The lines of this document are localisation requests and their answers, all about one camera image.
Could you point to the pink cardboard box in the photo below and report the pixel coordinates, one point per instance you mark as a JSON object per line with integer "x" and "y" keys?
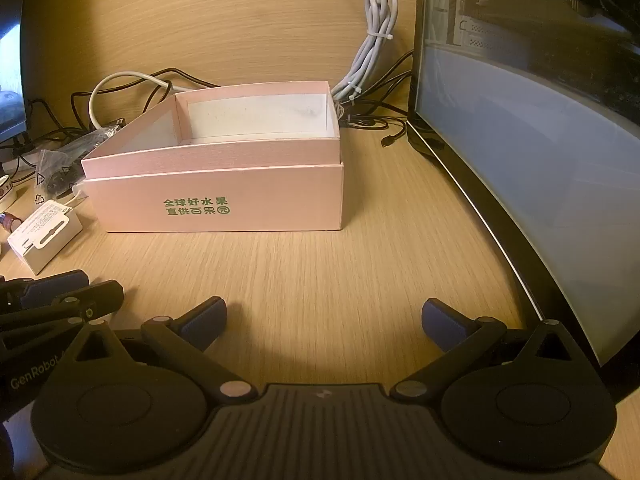
{"x": 225, "y": 185}

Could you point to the white packaging box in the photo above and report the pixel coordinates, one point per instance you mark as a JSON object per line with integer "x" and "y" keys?
{"x": 45, "y": 235}

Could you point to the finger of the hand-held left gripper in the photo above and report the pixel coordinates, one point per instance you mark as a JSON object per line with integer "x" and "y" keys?
{"x": 95, "y": 297}
{"x": 50, "y": 282}

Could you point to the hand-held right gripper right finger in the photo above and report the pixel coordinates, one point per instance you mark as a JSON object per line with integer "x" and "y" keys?
{"x": 442, "y": 325}

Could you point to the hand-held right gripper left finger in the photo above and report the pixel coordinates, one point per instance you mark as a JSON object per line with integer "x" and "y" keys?
{"x": 205, "y": 322}

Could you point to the computer monitor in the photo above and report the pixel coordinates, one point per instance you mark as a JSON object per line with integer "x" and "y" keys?
{"x": 10, "y": 85}

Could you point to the computer case with glass panel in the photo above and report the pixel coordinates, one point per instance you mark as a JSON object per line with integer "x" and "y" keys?
{"x": 525, "y": 160}

